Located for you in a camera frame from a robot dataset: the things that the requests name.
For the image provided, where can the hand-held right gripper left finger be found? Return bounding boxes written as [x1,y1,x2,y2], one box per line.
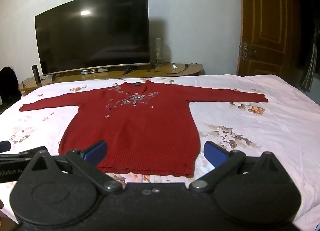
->
[30,140,123,194]

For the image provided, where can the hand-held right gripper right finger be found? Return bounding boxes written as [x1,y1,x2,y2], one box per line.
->
[189,141,285,193]

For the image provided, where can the red knit sweater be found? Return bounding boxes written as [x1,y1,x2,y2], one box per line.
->
[19,79,269,178]

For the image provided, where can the white floral bed sheet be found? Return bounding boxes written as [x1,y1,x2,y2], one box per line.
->
[0,73,320,231]

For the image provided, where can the dark cloth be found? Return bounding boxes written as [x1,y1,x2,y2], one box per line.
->
[0,66,19,114]

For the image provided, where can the dark thermos bottle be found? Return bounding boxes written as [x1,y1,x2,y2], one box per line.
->
[31,64,42,84]

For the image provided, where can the silver set-top box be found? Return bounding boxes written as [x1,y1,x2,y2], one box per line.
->
[80,68,108,74]

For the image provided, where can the wooden television stand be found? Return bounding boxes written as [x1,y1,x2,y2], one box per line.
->
[18,64,203,96]

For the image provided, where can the clear glass vase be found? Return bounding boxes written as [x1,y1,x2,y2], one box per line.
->
[150,38,164,67]

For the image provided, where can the black curved television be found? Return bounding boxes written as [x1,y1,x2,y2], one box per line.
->
[34,0,151,81]

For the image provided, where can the dark striped curtain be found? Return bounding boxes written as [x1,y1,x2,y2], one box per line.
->
[301,16,320,92]

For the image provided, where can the brown wooden door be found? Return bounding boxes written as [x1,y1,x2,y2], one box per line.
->
[236,0,294,77]

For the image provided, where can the black power cable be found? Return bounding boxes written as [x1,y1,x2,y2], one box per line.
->
[153,62,198,73]

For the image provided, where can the brass door handle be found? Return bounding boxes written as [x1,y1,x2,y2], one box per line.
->
[239,42,257,61]

